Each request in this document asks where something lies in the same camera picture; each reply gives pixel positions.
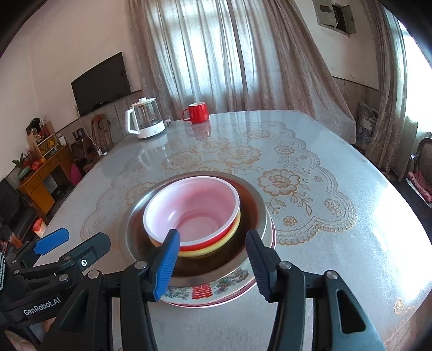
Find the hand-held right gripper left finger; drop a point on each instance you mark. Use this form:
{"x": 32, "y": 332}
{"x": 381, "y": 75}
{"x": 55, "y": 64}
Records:
{"x": 165, "y": 266}

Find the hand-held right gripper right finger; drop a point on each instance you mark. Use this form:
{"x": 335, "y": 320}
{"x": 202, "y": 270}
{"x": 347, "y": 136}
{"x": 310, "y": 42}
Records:
{"x": 260, "y": 270}

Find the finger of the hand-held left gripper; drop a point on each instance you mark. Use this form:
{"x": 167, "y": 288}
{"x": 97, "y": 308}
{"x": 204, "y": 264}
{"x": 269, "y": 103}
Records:
{"x": 91, "y": 248}
{"x": 50, "y": 241}

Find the large white dragon print plate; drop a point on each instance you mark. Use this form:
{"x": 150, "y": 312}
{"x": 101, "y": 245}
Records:
{"x": 229, "y": 280}

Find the yellow bowl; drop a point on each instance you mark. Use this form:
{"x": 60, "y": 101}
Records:
{"x": 202, "y": 253}

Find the pink rimmed floral plate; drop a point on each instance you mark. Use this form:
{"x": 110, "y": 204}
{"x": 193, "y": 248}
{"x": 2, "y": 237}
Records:
{"x": 199, "y": 304}

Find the stainless steel bowl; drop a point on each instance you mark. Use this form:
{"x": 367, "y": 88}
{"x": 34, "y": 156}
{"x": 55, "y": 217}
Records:
{"x": 256, "y": 209}

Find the red bowl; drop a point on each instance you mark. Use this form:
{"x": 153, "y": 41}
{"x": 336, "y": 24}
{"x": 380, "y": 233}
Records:
{"x": 202, "y": 202}

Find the red plastic bag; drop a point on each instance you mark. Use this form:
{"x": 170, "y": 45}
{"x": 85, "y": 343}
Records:
{"x": 38, "y": 226}

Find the black sofa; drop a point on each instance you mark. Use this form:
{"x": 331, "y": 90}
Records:
{"x": 13, "y": 206}

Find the yellow wooden cabinet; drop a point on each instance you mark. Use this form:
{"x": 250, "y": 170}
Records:
{"x": 37, "y": 189}

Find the pink bag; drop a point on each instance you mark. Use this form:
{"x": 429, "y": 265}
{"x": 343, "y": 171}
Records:
{"x": 75, "y": 175}

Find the green potted plant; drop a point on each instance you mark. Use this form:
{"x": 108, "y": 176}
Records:
{"x": 22, "y": 165}

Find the small dark cabinet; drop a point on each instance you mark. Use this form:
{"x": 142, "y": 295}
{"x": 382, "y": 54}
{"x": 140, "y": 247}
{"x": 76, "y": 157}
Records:
{"x": 78, "y": 150}

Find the white power strip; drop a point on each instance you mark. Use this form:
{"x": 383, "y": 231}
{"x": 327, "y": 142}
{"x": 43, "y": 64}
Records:
{"x": 102, "y": 152}

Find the small wooden ornament shelf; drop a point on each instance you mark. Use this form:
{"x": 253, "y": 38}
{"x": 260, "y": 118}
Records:
{"x": 42, "y": 138}

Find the white electric glass kettle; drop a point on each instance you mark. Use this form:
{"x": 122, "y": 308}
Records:
{"x": 148, "y": 125}

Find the red mug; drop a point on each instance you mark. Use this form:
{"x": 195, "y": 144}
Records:
{"x": 197, "y": 113}

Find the black flat screen television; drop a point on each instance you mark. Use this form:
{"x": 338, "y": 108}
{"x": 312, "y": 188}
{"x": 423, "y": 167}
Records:
{"x": 101, "y": 84}

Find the pink cloth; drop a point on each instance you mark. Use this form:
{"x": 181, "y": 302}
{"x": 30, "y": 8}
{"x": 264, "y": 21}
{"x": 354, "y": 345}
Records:
{"x": 420, "y": 184}

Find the printed grey sack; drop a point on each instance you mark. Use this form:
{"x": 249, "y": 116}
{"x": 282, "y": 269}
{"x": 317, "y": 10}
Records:
{"x": 368, "y": 121}

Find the dark armchair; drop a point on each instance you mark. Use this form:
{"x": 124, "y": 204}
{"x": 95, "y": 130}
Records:
{"x": 413, "y": 158}

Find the wide beige window curtain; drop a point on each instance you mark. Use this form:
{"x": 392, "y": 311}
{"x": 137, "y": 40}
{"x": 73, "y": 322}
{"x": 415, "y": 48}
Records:
{"x": 236, "y": 50}

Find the narrow beige window curtain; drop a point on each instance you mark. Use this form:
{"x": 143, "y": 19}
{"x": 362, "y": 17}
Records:
{"x": 391, "y": 84}

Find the grey wall electrical box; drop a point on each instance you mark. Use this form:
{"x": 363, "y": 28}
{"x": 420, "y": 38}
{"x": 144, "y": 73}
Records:
{"x": 324, "y": 15}

